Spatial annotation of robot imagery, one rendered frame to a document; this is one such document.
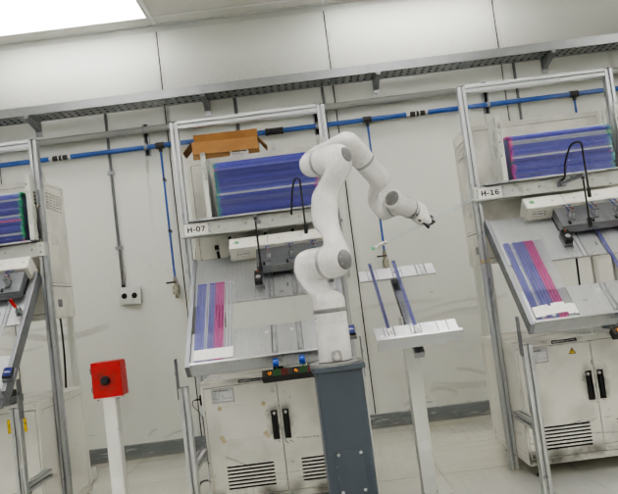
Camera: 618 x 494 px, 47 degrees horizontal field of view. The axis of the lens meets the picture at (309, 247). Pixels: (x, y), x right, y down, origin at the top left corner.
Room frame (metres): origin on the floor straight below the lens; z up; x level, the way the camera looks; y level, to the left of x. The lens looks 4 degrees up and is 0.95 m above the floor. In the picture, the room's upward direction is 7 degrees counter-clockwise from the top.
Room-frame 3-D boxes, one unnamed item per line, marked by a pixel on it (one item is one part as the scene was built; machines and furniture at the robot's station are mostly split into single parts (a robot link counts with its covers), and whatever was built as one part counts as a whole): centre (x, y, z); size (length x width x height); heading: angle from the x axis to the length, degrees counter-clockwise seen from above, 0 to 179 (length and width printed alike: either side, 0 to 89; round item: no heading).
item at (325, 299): (2.60, -0.02, 1.00); 0.19 x 0.12 x 0.24; 45
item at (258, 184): (3.51, 0.17, 1.52); 0.51 x 0.13 x 0.27; 90
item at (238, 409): (3.63, 0.23, 0.31); 0.70 x 0.65 x 0.62; 90
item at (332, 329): (2.58, -0.05, 0.79); 0.19 x 0.19 x 0.18
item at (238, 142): (3.81, 0.28, 1.82); 0.68 x 0.30 x 0.20; 90
